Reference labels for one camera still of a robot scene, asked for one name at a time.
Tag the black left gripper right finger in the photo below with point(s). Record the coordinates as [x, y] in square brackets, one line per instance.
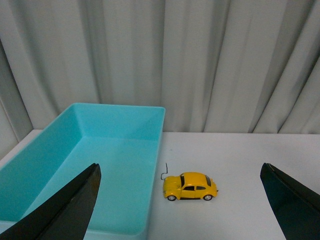
[295, 206]

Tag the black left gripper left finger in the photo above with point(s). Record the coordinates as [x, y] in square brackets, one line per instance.
[65, 215]

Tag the yellow beetle toy car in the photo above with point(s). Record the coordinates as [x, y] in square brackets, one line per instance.
[189, 186]

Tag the turquoise plastic bin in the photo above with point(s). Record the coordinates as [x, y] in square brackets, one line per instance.
[123, 140]

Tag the white pleated curtain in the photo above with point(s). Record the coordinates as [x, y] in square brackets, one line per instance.
[217, 66]

